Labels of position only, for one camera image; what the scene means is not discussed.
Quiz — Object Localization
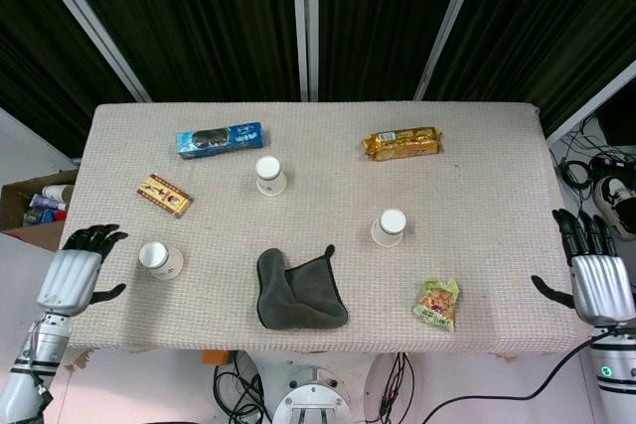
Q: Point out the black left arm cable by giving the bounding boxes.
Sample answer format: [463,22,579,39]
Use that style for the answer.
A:
[25,324,56,410]

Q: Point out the blue cookie box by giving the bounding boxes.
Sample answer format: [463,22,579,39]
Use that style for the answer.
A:
[176,120,265,162]

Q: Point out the grey microfibre cloth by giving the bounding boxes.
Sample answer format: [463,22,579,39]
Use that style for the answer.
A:
[255,243,349,331]

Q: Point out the yellow red small box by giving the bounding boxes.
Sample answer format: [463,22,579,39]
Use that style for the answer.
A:
[136,173,195,220]

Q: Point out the black device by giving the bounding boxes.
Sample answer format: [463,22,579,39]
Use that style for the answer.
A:
[595,90,636,147]

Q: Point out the green snack bag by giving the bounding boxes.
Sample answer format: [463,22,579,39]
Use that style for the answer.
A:
[411,278,461,335]

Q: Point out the black floor cable tangle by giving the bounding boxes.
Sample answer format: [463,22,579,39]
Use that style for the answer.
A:
[559,113,636,193]

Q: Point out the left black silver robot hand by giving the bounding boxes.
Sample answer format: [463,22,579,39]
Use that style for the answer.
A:
[35,222,129,319]

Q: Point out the beige waffle tablecloth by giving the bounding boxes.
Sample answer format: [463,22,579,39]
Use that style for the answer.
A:
[59,101,590,358]

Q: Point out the black curtain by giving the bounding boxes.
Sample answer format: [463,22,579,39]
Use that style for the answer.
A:
[0,0,138,160]
[430,0,636,135]
[317,0,476,101]
[52,0,303,102]

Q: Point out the brown cardboard box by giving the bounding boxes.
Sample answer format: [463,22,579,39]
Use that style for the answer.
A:
[0,169,80,251]

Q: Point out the gold cracker package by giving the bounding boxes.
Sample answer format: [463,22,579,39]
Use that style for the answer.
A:
[360,126,443,163]

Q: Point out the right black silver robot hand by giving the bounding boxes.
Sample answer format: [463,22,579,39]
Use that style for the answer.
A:
[530,208,636,327]

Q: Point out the white tube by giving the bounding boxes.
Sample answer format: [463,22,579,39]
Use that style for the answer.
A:
[41,184,76,201]

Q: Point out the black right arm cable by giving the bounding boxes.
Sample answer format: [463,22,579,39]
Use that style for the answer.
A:
[424,334,605,424]

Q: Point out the white paper cup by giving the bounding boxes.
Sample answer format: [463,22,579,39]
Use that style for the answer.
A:
[254,155,289,197]
[137,240,185,281]
[370,209,407,248]

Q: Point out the black white sneaker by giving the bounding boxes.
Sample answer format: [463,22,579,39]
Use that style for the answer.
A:
[593,173,636,241]

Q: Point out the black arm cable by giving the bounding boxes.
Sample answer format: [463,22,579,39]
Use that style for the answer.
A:
[25,324,56,410]
[424,334,605,424]

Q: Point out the orange block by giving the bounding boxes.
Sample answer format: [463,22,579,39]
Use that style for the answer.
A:
[201,349,230,368]

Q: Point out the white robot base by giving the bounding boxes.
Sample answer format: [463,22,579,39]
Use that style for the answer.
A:
[271,361,352,424]

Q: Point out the silver aluminium post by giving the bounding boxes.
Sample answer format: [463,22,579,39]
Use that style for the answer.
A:
[412,0,498,101]
[289,0,320,102]
[544,60,636,145]
[30,0,153,103]

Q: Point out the purple tube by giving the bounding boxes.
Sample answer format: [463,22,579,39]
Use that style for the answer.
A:
[28,194,69,212]

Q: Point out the black cable bundle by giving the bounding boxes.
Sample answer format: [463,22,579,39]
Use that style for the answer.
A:
[212,352,273,424]
[378,352,414,419]

